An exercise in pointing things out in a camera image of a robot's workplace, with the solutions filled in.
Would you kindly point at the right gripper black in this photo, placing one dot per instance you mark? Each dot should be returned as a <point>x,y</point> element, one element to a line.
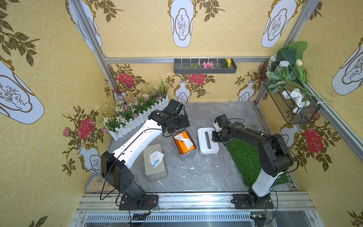
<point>217,136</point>

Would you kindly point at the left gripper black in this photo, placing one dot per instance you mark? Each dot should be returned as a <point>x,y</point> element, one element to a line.
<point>176,125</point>

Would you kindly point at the white tissue box lid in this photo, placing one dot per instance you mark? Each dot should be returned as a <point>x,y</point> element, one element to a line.
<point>206,144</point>

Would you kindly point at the orange tissue box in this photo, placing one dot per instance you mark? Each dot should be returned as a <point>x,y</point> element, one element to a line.
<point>184,143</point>

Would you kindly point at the grey plastic bin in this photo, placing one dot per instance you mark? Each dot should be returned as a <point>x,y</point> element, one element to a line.
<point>189,155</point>

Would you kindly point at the beige tissue box lid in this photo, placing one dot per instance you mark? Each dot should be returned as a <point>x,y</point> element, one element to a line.
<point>154,173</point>

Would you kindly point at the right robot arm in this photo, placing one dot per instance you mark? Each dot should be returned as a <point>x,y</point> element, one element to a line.
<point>274,156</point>

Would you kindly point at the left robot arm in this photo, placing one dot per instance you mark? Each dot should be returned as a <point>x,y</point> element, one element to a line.
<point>115,167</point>

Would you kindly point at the green artificial grass mat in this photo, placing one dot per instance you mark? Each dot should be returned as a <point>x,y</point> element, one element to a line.
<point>246,158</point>

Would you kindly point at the white picket fence flower planter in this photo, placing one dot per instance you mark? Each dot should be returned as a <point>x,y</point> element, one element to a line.
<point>132,108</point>

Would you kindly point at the pink flower on shelf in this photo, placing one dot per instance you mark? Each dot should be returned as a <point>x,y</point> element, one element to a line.
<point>207,65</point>

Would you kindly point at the yellow figure on shelf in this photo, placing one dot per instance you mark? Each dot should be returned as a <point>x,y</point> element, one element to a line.
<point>228,62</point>

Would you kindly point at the white cloth in basket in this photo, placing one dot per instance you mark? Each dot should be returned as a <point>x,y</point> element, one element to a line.
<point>297,97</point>

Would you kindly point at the green leafy artificial plant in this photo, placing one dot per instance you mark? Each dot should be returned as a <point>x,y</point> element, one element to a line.
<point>286,73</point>

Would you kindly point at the tray of sand and stones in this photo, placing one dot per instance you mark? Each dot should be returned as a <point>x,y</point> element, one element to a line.
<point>97,184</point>

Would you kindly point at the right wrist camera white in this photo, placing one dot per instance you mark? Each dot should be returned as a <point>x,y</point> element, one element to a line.
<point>217,127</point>

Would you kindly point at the grey wall shelf tray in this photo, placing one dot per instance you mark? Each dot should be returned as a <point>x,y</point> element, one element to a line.
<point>201,65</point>

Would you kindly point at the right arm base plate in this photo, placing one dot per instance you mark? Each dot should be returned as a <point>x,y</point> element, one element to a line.
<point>251,201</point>

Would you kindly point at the black wire wall basket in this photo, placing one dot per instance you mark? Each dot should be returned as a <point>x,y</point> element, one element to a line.
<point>286,106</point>

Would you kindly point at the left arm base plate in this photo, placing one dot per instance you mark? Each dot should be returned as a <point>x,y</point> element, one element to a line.
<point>147,202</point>

